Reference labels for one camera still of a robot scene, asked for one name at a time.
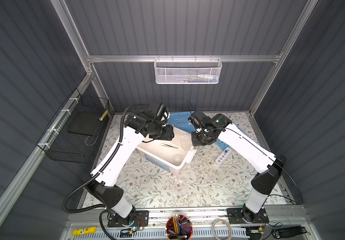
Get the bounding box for clear petri dish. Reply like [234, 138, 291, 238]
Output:
[172, 180, 189, 198]
[180, 134, 193, 152]

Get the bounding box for white test tube rack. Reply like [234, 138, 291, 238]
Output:
[213, 148, 233, 168]

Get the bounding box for white plastic storage bin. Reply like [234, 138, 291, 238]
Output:
[137, 128, 197, 175]

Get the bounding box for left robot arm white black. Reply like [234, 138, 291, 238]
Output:
[86, 111, 174, 223]

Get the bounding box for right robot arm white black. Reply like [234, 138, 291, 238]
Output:
[188, 111, 287, 223]

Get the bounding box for blue test tube rack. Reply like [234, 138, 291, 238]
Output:
[215, 126, 245, 151]

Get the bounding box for blue plastic bin lid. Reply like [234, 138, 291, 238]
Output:
[167, 112, 195, 133]

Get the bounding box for yellow marker in basket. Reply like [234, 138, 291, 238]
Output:
[99, 110, 109, 121]

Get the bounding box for red pencil cup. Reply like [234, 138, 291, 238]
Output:
[165, 214, 193, 240]

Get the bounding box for yellow marker bottle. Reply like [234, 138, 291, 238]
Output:
[72, 227, 96, 236]

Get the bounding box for black device on shelf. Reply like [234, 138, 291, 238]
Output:
[271, 226, 307, 239]

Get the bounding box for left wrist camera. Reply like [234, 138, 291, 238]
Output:
[146, 100, 169, 121]

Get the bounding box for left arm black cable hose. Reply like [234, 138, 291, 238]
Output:
[62, 103, 150, 214]

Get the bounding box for white wire wall basket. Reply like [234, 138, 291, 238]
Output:
[153, 58, 222, 85]

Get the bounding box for black wire side basket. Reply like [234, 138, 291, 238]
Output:
[37, 90, 110, 164]

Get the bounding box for coiled white cable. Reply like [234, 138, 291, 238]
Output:
[211, 218, 233, 240]

